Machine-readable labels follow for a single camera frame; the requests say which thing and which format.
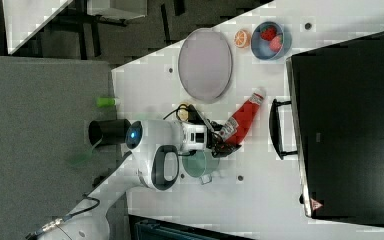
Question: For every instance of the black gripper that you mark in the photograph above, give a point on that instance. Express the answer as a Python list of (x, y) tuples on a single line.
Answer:
[(216, 144)]

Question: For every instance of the red plush ketchup bottle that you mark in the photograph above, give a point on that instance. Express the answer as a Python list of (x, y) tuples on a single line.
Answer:
[(239, 123)]

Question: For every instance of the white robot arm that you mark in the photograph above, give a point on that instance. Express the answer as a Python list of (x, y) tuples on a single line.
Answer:
[(154, 145)]

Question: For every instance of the green mug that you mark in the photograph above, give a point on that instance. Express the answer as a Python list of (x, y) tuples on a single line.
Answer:
[(201, 165)]

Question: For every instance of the yellow plush banana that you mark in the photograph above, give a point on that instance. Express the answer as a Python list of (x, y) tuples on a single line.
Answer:
[(183, 111)]

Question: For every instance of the lilac round plate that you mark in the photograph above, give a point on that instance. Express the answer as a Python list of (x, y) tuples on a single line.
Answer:
[(205, 64)]

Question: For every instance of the orange slice toy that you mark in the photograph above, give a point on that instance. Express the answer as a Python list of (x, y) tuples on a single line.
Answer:
[(242, 38)]

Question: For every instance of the black cylinder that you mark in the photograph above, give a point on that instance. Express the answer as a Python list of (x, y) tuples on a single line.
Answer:
[(110, 132)]

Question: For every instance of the blue bowl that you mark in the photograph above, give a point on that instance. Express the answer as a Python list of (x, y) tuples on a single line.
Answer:
[(270, 41)]

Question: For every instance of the pink plush strawberry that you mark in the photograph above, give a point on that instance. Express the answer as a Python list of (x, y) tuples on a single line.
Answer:
[(276, 43)]

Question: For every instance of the red plush strawberry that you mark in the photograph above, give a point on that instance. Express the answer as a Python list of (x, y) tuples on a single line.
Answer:
[(268, 32)]

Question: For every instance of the green marker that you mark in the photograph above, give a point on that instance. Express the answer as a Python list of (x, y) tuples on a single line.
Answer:
[(102, 102)]

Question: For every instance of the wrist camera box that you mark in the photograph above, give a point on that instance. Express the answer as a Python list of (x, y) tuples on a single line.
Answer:
[(203, 118)]

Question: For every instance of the black oven door handle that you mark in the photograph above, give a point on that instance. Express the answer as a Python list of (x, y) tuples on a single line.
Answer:
[(275, 129)]

